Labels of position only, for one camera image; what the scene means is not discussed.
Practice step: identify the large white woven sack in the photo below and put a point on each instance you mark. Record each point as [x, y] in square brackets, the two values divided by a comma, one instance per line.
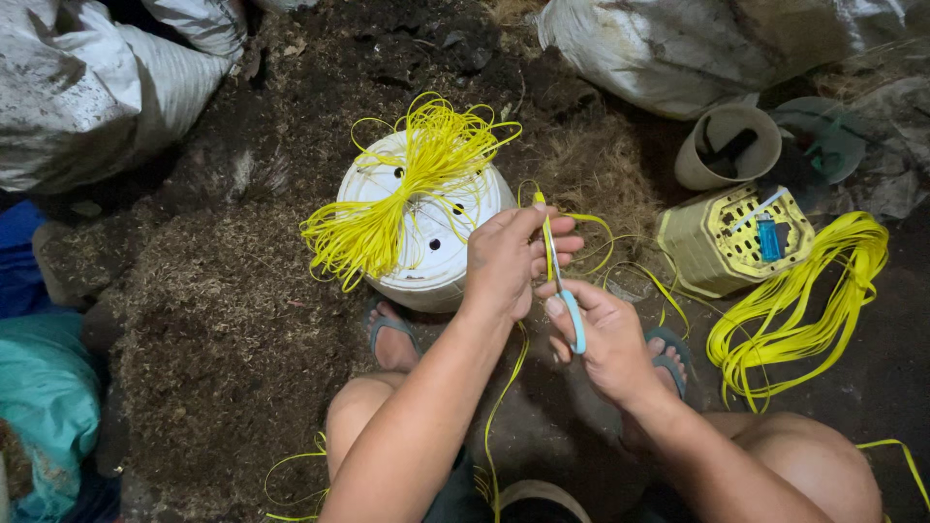
[80, 94]

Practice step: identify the small white woven sack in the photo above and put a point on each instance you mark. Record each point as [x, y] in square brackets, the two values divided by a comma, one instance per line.
[196, 25]

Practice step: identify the person's left hand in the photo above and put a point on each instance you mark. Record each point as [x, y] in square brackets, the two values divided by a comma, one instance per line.
[501, 261]

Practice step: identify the pale yellow slotted basket pot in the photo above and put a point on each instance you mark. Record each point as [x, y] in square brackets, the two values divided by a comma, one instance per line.
[697, 247]

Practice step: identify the long yellow plastic strip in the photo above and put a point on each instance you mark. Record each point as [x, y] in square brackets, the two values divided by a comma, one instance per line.
[538, 196]

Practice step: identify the blue lighter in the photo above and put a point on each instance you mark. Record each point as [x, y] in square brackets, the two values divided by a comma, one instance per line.
[767, 238]

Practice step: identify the loose thin yellow strips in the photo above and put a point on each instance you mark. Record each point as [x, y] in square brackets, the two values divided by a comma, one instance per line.
[294, 457]

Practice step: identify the person's right leg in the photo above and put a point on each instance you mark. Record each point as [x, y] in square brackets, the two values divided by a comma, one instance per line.
[814, 465]

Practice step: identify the white plastic pot with holes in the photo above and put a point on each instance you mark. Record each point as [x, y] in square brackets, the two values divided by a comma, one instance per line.
[436, 269]

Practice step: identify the dirty white woven sack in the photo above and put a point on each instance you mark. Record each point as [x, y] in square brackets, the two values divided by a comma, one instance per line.
[690, 51]

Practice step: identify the black tool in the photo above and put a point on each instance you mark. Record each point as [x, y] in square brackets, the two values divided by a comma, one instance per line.
[726, 152]

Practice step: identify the grey-blue flip-flop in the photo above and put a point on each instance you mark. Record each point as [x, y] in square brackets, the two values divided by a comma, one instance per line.
[385, 325]
[672, 367]

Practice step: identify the bundle of thin yellow strips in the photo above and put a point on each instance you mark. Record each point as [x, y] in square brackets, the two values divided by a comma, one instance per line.
[429, 167]

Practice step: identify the person's left fingers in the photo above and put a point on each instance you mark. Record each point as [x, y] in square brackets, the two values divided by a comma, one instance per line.
[563, 245]

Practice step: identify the person's left leg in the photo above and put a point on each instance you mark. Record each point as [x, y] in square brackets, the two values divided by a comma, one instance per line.
[356, 414]

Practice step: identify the blue cloth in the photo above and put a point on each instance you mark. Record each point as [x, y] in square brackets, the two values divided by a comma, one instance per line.
[18, 254]

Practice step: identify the heap of brown husk fibre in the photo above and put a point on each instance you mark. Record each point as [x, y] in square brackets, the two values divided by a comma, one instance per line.
[218, 349]

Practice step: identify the white thin stick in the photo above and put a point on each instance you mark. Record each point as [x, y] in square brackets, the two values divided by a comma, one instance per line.
[759, 209]

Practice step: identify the short yellow plastic strip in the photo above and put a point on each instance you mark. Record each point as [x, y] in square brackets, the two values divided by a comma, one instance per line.
[908, 454]

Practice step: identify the grey plastic sheet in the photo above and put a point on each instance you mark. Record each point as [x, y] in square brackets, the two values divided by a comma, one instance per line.
[894, 138]

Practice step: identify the person's right hand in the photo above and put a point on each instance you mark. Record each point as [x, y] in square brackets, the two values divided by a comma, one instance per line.
[617, 349]

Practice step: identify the green plastic piece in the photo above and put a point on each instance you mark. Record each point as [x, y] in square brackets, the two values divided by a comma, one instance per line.
[828, 142]

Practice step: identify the dark shorts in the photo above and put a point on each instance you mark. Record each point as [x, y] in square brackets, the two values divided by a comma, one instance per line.
[458, 501]

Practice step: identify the person's leg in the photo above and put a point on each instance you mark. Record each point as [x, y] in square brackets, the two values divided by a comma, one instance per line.
[814, 465]
[356, 414]

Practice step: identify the person's right fingers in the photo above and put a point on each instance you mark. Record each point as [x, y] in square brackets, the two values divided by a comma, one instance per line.
[556, 309]

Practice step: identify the beige plastic pot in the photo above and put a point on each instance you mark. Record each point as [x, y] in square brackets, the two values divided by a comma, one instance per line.
[755, 123]
[541, 490]

